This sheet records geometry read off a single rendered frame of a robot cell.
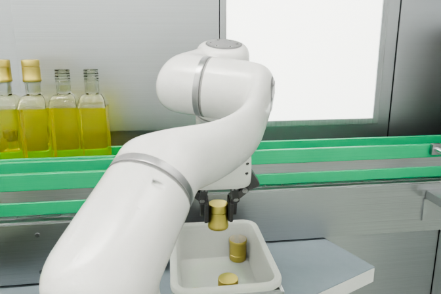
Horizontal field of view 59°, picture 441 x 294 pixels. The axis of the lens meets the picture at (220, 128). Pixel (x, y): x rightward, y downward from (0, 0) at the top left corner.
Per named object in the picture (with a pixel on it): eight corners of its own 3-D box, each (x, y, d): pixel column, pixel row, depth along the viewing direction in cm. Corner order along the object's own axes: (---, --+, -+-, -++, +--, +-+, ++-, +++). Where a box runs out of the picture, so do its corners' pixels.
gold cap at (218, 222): (229, 230, 66) (230, 207, 65) (209, 231, 65) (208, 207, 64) (227, 221, 69) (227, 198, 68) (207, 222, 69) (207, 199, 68)
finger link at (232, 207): (246, 179, 66) (244, 209, 69) (228, 180, 66) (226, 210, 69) (249, 190, 63) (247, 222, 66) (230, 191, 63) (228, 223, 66)
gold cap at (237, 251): (239, 245, 75) (239, 265, 76) (250, 238, 77) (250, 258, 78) (225, 239, 77) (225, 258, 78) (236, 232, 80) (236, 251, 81)
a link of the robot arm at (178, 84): (227, 71, 42) (147, 61, 44) (224, 153, 47) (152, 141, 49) (255, 37, 55) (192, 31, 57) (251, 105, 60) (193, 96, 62)
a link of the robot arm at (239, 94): (115, 211, 40) (186, 92, 55) (238, 239, 36) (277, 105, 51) (94, 152, 34) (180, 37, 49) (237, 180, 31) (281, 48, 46)
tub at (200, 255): (253, 256, 82) (254, 218, 80) (284, 333, 60) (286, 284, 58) (170, 262, 80) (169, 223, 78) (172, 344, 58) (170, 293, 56)
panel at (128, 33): (372, 121, 107) (384, -8, 100) (378, 123, 104) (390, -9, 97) (29, 131, 96) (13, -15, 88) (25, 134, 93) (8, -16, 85)
